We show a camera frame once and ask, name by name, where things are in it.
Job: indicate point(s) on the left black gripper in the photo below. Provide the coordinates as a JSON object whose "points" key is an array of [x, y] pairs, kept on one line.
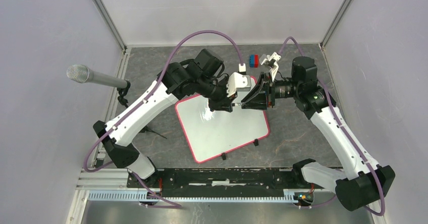
{"points": [[224, 104]]}

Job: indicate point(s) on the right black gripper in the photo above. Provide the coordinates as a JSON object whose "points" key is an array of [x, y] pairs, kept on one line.
{"points": [[257, 98]]}

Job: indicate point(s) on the pink framed whiteboard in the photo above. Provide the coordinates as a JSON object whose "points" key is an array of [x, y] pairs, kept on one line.
{"points": [[212, 133]]}

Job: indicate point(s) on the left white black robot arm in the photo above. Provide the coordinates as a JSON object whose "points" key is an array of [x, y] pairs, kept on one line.
{"points": [[191, 76]]}

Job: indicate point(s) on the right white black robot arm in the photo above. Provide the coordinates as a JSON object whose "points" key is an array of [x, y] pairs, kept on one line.
{"points": [[362, 180]]}

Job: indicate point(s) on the blue and red eraser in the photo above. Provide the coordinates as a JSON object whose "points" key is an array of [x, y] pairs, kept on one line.
{"points": [[253, 61]]}

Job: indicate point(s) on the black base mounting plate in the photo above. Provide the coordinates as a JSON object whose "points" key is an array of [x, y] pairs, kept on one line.
{"points": [[225, 182]]}

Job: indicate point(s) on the black microphone stand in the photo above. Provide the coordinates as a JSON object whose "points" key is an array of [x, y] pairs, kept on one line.
{"points": [[141, 112]]}

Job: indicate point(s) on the grey microphone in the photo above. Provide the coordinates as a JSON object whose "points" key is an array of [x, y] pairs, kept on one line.
{"points": [[83, 74]]}

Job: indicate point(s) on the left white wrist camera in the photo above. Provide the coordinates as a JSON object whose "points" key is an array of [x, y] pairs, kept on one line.
{"points": [[238, 82]]}

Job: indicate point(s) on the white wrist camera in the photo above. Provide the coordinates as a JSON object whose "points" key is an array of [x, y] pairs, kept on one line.
{"points": [[238, 82], [271, 62]]}

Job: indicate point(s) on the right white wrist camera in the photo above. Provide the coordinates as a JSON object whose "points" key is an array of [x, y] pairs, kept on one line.
{"points": [[271, 62]]}

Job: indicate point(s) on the blue toothed cable rail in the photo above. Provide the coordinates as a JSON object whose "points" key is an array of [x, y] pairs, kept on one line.
{"points": [[143, 196]]}

